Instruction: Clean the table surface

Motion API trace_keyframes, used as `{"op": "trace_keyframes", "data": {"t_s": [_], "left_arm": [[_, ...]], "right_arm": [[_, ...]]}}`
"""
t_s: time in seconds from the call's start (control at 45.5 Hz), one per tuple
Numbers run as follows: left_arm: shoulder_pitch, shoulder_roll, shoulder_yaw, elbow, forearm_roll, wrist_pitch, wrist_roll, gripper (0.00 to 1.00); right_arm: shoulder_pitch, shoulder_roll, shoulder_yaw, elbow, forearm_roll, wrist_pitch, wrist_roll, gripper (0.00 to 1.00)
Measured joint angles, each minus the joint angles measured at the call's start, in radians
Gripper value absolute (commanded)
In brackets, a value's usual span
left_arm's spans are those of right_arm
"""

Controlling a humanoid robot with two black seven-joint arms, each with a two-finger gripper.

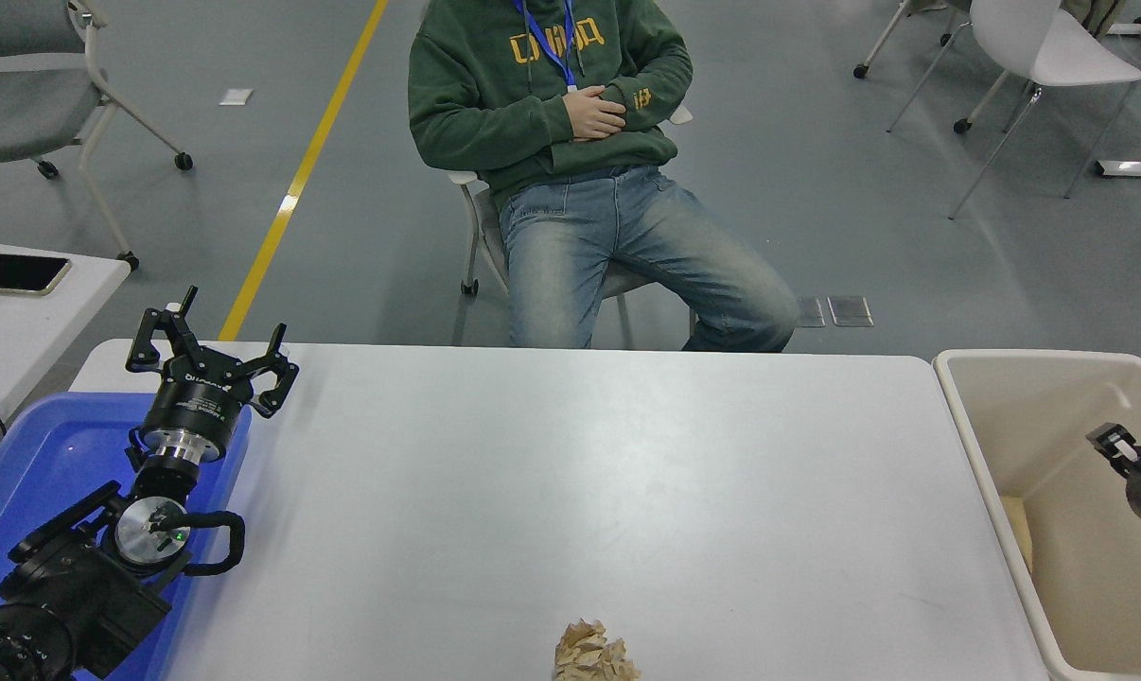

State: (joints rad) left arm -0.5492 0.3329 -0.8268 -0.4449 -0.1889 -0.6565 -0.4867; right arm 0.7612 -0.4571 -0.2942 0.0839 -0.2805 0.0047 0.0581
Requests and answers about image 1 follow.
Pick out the large pale plastic bin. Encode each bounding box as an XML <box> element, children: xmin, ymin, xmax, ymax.
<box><xmin>932</xmin><ymin>348</ymin><xmax>1141</xmax><ymax>681</ymax></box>

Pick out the white-legged castor chair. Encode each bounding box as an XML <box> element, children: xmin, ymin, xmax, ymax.
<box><xmin>851</xmin><ymin>0</ymin><xmax>1030</xmax><ymax>138</ymax></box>

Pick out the tan paper sheet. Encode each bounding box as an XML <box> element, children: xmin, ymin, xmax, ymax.
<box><xmin>1001</xmin><ymin>495</ymin><xmax>1035</xmax><ymax>573</ymax></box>

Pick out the person's left hand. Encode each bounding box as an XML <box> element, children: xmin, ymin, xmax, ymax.
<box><xmin>563</xmin><ymin>85</ymin><xmax>628</xmax><ymax>143</ymax></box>

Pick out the grey castor chair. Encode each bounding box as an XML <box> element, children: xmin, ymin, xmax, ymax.
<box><xmin>0</xmin><ymin>0</ymin><xmax>194</xmax><ymax>271</ymax></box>

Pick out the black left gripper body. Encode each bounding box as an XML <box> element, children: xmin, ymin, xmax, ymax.
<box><xmin>138</xmin><ymin>364</ymin><xmax>254</xmax><ymax>445</ymax></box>

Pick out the tan paper ball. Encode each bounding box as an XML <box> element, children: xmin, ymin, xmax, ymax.
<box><xmin>553</xmin><ymin>619</ymin><xmax>641</xmax><ymax>681</ymax></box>

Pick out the black smartphone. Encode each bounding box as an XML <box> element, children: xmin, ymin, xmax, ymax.
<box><xmin>0</xmin><ymin>253</ymin><xmax>73</xmax><ymax>298</ymax></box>

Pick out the blue plastic tray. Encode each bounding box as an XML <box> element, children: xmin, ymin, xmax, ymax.
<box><xmin>0</xmin><ymin>392</ymin><xmax>254</xmax><ymax>681</ymax></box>

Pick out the white shell chair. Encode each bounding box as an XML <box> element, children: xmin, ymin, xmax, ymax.
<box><xmin>887</xmin><ymin>0</ymin><xmax>1141</xmax><ymax>220</ymax></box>

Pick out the white side table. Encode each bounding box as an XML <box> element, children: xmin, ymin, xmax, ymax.
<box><xmin>0</xmin><ymin>238</ymin><xmax>132</xmax><ymax>450</ymax></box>

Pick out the person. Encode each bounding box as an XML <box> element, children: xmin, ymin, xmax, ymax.
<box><xmin>408</xmin><ymin>0</ymin><xmax>800</xmax><ymax>353</ymax></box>

